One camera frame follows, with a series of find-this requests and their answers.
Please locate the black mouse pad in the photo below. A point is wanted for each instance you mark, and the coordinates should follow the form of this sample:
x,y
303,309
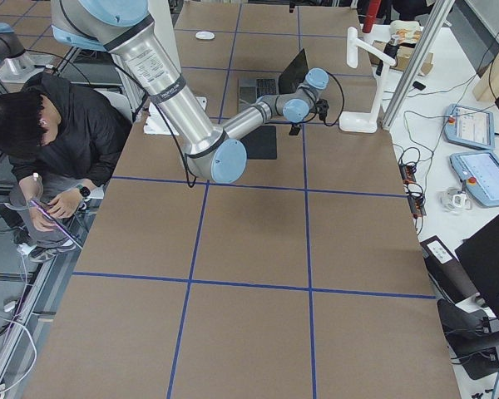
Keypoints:
x,y
261,143

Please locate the grey laptop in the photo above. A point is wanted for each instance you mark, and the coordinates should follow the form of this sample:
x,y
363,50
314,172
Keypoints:
x,y
250,89

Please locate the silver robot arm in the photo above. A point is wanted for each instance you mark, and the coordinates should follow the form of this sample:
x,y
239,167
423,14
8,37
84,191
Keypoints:
x,y
126,29

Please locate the white desk lamp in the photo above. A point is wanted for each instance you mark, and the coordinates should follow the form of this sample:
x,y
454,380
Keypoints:
x,y
364,93

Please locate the white computer mouse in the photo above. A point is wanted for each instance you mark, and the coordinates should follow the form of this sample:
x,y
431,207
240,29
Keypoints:
x,y
205,35

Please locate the cardboard box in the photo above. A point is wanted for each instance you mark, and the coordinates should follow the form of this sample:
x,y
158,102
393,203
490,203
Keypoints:
x,y
404,56

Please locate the red cylinder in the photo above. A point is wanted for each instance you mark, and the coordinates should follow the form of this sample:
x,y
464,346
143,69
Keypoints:
x,y
371,15

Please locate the upper blue teach pendant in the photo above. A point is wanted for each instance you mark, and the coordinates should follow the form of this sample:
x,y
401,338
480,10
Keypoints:
x,y
470,127

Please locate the blue teach pendant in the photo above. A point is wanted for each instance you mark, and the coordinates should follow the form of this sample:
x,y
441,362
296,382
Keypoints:
x,y
470,127
479,172

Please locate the lower blue teach pendant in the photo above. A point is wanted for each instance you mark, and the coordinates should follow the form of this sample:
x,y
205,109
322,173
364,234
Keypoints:
x,y
479,172

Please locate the black monitor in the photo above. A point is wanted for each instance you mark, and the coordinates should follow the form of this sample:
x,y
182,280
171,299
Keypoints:
x,y
479,256

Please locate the person in black jacket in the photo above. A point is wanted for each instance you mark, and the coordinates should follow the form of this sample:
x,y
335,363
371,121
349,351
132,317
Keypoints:
x,y
63,141

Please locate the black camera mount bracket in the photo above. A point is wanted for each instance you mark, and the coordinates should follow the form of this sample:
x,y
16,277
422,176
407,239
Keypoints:
x,y
321,109

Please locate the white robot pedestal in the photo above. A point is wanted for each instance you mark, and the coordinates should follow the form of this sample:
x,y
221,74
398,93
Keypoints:
x,y
162,120

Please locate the aluminium frame post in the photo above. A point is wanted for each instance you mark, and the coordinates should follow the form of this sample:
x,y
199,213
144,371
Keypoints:
x,y
429,34

